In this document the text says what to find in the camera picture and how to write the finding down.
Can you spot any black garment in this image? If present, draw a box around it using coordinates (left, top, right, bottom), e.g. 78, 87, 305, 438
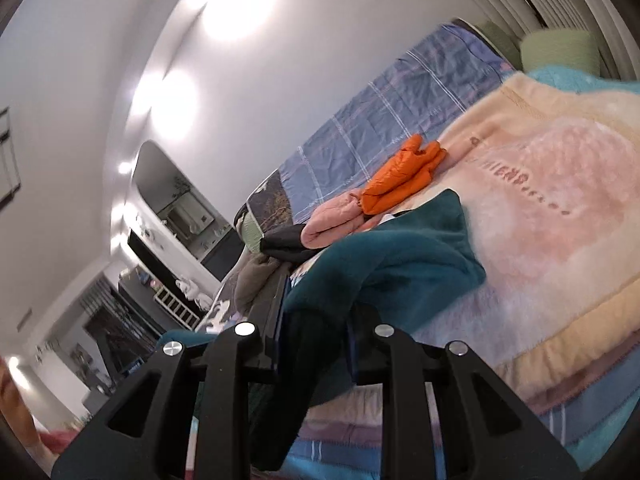
260, 225, 321, 266

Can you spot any small green pillow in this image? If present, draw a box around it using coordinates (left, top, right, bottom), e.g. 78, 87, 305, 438
472, 20, 521, 68

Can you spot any large green pillow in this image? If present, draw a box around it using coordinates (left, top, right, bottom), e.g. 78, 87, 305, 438
520, 30, 601, 76

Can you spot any green ruffled cushion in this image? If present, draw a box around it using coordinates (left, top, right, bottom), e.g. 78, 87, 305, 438
240, 215, 264, 254

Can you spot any orange puffer jacket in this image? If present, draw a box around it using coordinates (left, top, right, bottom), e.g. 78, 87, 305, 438
361, 134, 447, 215

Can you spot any dark cabinet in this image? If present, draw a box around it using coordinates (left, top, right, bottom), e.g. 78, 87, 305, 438
80, 272, 168, 391

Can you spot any blue plaid quilt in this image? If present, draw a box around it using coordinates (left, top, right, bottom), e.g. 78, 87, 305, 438
280, 22, 516, 226

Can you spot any pink plush blanket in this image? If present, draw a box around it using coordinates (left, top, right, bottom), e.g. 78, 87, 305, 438
295, 71, 640, 411

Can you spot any wall mirror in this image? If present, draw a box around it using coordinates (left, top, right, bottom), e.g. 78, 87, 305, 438
165, 195, 217, 236

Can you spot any white cat figurine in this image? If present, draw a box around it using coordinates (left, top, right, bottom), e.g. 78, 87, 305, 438
175, 277, 213, 311

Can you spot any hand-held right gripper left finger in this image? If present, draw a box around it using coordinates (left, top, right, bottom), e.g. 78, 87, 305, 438
52, 265, 293, 480

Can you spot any purple printed bed sheet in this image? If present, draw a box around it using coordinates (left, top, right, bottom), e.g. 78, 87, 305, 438
197, 285, 251, 333

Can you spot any teal fleece garment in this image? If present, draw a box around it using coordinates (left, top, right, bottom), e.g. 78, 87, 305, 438
157, 189, 487, 472

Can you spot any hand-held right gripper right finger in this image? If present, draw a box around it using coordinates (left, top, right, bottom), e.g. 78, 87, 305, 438
347, 305, 583, 480

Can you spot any white ladder rack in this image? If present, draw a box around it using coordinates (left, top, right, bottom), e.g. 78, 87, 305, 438
155, 287, 201, 331

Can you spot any brown fleece garment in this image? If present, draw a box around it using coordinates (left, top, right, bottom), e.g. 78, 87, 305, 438
234, 252, 281, 313

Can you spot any striped bed sheet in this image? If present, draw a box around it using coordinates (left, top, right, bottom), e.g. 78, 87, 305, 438
187, 395, 561, 480

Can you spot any pink puffer jacket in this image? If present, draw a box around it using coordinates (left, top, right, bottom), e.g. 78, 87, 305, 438
301, 191, 371, 250

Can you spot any person's red sleeve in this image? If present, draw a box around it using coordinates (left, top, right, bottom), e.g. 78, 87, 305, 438
41, 429, 77, 455

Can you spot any arched wall niche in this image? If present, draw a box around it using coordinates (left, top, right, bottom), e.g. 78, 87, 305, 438
131, 141, 246, 281

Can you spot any person's left forearm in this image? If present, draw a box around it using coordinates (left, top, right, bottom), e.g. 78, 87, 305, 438
0, 355, 53, 467

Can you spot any dark tree print quilt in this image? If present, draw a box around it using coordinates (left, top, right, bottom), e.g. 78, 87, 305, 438
235, 170, 298, 251

